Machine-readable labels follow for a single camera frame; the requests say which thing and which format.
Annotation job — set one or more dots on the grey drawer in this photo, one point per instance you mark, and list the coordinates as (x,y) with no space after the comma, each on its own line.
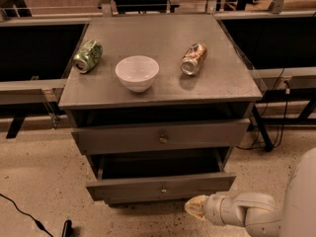
(159,175)
(108,139)

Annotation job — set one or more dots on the crushed green soda can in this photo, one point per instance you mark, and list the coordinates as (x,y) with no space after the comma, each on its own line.
(88,55)

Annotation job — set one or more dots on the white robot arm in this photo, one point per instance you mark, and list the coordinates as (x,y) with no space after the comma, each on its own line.
(257,212)

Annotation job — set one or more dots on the grey wooden drawer cabinet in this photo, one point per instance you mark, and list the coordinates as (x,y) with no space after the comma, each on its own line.
(223,88)

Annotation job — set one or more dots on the grey top drawer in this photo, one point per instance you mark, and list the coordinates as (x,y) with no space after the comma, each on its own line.
(108,139)

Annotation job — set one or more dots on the white ceramic bowl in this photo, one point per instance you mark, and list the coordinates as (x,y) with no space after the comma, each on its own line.
(137,73)

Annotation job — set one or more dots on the crushed orange soda can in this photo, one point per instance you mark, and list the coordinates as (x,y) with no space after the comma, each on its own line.
(193,59)

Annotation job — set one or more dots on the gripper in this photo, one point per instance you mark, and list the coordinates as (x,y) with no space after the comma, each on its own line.
(213,207)

